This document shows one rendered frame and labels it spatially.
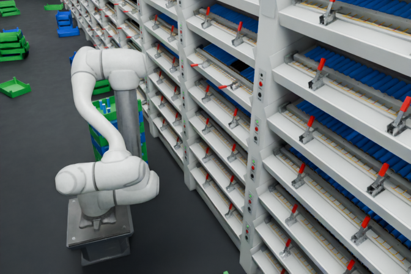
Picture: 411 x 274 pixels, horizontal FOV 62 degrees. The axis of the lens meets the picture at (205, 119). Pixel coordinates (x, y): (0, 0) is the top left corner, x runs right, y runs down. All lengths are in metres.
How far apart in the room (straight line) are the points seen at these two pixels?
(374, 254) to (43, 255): 1.63
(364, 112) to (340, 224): 0.38
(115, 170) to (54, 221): 1.14
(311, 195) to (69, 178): 0.80
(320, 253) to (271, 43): 0.73
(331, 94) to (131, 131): 0.94
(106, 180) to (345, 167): 0.75
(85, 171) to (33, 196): 1.32
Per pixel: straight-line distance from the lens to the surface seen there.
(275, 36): 1.13
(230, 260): 1.95
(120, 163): 1.20
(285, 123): 1.22
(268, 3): 1.14
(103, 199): 1.73
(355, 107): 0.98
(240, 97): 1.38
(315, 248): 1.33
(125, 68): 1.53
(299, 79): 1.10
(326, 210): 1.20
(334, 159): 1.09
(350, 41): 0.92
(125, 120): 1.61
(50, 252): 2.14
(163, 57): 2.28
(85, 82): 1.50
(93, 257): 1.99
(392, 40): 0.89
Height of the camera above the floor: 1.56
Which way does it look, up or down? 31 degrees down
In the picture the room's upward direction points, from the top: straight up
